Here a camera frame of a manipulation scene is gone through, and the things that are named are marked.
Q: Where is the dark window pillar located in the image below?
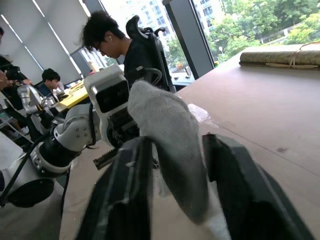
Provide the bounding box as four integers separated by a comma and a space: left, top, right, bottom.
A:
163, 0, 216, 80

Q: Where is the person in dark clothes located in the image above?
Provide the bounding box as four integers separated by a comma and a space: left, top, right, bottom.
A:
0, 26, 34, 141

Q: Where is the rolled beige mat with cord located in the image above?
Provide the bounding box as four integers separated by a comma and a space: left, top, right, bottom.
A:
238, 41, 320, 70

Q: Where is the yellow table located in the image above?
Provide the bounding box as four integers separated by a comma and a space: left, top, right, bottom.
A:
53, 84, 91, 114

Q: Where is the black ribbed finger of the left gripper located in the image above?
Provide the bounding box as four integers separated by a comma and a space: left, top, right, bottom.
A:
92, 147, 120, 171

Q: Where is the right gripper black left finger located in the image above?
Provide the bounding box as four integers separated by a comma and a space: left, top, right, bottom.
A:
74, 136, 155, 240

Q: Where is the clear plastic wrap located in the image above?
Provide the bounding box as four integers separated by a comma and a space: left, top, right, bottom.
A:
186, 103, 211, 124

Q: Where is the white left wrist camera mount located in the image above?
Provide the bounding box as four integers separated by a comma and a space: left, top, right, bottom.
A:
84, 64, 130, 148

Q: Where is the grey white sock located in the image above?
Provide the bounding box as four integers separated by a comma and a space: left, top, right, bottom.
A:
126, 79, 233, 240

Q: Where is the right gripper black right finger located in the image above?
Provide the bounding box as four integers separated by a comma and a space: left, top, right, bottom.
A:
201, 133, 316, 240

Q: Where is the seated person in dark shirt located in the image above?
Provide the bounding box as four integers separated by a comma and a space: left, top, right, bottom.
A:
37, 67, 67, 99

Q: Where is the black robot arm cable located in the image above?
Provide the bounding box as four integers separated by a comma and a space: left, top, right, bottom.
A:
0, 139, 38, 208

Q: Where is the black office chair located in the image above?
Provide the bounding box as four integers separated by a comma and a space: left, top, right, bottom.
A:
124, 14, 176, 94

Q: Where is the person in black shirt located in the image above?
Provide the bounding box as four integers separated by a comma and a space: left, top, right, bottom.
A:
81, 9, 162, 91

